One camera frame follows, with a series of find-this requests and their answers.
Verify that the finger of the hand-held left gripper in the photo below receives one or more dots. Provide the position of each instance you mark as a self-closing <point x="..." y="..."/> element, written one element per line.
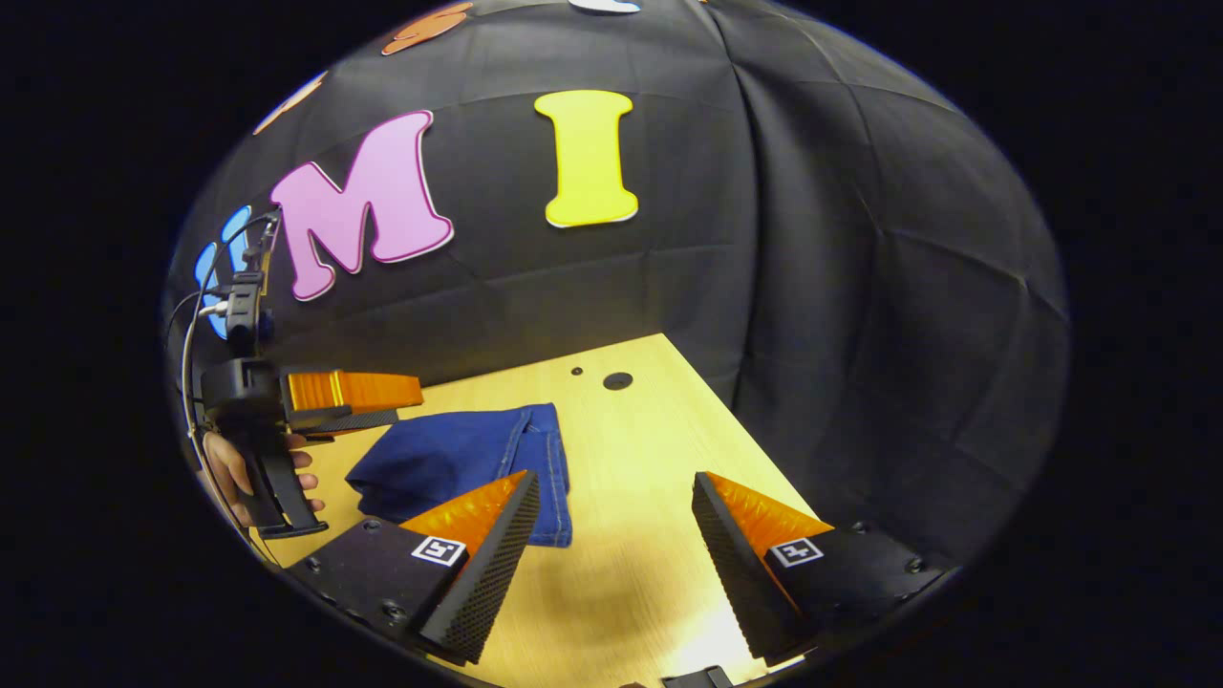
<point x="330" y="435"/>
<point x="354" y="390"/>

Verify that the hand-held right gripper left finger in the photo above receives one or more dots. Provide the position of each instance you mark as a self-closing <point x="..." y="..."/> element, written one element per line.
<point x="492" y="569"/>

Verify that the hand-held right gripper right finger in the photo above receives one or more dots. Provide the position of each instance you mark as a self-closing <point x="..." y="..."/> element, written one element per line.
<point x="736" y="573"/>

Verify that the blue jeans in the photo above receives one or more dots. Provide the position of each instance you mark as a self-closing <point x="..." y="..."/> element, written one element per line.
<point x="449" y="459"/>

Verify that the black backdrop cloth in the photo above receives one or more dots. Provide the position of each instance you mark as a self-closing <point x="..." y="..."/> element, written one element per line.
<point x="812" y="239"/>

